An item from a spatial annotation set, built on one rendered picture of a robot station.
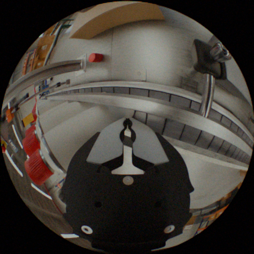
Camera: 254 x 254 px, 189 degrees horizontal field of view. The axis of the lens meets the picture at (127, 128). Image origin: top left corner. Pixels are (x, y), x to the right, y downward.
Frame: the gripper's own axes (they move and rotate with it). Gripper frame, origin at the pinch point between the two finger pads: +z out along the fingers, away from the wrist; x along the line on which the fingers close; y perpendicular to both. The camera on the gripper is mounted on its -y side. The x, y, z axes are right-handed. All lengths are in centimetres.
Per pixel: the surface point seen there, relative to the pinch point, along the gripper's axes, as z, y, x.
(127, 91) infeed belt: 6.4, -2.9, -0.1
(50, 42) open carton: 86, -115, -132
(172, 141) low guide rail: -0.8, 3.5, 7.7
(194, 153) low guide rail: -4.2, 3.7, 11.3
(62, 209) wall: -100, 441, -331
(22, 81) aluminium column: -0.5, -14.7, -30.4
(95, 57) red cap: 13.8, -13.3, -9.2
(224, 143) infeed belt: -5.6, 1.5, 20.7
